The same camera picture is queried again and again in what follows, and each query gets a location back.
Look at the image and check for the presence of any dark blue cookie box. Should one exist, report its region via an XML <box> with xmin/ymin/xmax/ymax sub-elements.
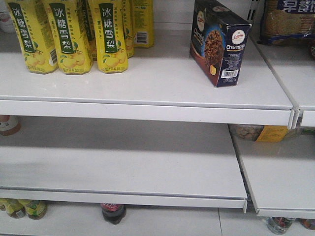
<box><xmin>189</xmin><ymin>0</ymin><xmax>252</xmax><ymax>88</ymax></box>

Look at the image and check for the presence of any white store shelving unit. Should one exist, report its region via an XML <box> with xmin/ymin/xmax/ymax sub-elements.
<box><xmin>0</xmin><ymin>0</ymin><xmax>315</xmax><ymax>236</ymax></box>

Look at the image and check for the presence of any dark cola bottle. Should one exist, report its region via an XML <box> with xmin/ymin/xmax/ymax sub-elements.
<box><xmin>100</xmin><ymin>203</ymin><xmax>126</xmax><ymax>225</ymax></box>

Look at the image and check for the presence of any yellow pear drink bottle back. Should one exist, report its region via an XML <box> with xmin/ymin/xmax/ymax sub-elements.
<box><xmin>131</xmin><ymin>0</ymin><xmax>155</xmax><ymax>48</ymax></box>

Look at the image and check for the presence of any yellow pear drink bottle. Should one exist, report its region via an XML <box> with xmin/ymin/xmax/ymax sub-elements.
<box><xmin>88</xmin><ymin>0</ymin><xmax>128</xmax><ymax>74</ymax></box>
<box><xmin>42</xmin><ymin>0</ymin><xmax>93</xmax><ymax>75</ymax></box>
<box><xmin>5</xmin><ymin>0</ymin><xmax>58</xmax><ymax>74</ymax></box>
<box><xmin>131</xmin><ymin>0</ymin><xmax>155</xmax><ymax>48</ymax></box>

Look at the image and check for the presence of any yellow pear drink bottle middle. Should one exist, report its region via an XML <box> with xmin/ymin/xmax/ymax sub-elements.
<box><xmin>42</xmin><ymin>0</ymin><xmax>93</xmax><ymax>75</ymax></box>

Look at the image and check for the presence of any yellow biscuit package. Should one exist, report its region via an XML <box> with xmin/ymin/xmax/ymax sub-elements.
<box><xmin>256</xmin><ymin>125</ymin><xmax>288</xmax><ymax>142</ymax></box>

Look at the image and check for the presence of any yellow pear drink bottle right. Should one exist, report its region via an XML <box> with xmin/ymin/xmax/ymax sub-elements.
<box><xmin>88</xmin><ymin>0</ymin><xmax>128</xmax><ymax>74</ymax></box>

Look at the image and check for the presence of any green tea bottle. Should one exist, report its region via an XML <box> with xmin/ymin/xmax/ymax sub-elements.
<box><xmin>18</xmin><ymin>199</ymin><xmax>47</xmax><ymax>220</ymax></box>

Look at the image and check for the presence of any breakfast biscuit bag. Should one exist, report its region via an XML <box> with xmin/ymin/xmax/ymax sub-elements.
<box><xmin>260</xmin><ymin>0</ymin><xmax>315</xmax><ymax>45</ymax></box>

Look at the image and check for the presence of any yellow pear drink bottle left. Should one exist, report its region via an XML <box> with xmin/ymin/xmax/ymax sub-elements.
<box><xmin>5</xmin><ymin>0</ymin><xmax>58</xmax><ymax>74</ymax></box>

